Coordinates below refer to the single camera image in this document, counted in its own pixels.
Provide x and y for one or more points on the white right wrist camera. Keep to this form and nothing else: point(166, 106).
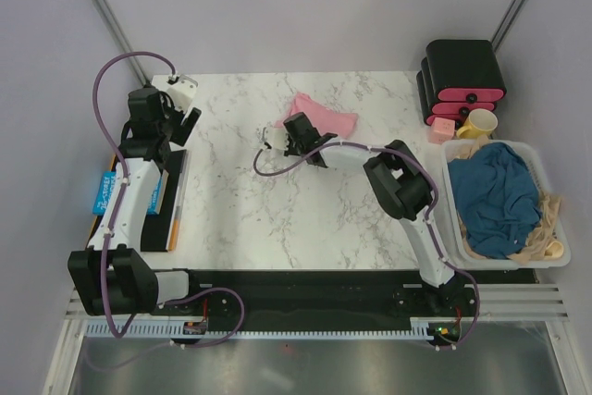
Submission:
point(275, 138)

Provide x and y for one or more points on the blue treehouse book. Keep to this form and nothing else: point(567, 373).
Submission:
point(107, 186)

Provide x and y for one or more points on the left aluminium frame post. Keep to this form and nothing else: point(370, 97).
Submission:
point(108, 16)

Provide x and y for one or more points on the pink cube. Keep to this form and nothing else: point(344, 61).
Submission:
point(441, 130)

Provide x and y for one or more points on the black pink drawer unit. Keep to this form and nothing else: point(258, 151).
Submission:
point(458, 76)

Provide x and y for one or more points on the beige t shirt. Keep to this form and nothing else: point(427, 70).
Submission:
point(502, 213)

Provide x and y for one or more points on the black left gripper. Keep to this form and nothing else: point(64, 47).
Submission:
point(183, 125)

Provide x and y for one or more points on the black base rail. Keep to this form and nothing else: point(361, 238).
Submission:
point(320, 300)

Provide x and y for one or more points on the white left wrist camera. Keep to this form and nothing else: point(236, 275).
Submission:
point(181, 89)

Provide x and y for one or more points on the blue t shirt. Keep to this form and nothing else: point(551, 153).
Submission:
point(496, 199)

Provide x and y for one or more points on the white slotted cable duct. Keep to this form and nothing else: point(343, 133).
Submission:
point(177, 329)

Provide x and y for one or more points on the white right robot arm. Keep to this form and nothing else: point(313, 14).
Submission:
point(402, 187)

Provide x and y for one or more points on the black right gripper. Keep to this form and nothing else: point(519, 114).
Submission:
point(290, 150)

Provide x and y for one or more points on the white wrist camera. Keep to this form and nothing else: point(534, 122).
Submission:
point(275, 138)
point(181, 89)

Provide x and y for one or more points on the black orange notebook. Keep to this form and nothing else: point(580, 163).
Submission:
point(159, 233)

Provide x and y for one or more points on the yellow mug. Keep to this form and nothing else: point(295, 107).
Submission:
point(480, 122)

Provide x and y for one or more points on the pink t shirt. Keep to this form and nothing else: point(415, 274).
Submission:
point(324, 119)

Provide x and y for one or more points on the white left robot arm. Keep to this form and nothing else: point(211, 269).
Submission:
point(109, 274)

